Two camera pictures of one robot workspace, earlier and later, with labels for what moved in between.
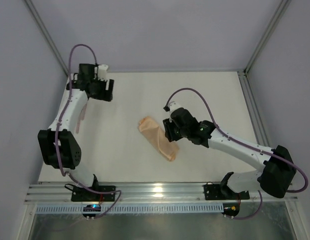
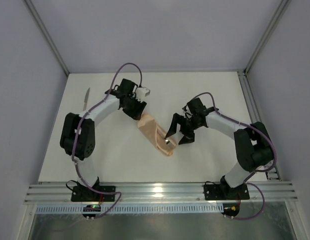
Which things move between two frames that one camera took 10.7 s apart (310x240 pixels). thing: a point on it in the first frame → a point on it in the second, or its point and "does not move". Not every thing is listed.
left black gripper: (108, 90) → (131, 104)
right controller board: (230, 209) does not move
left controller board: (93, 207) does not move
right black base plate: (215, 191) does not move
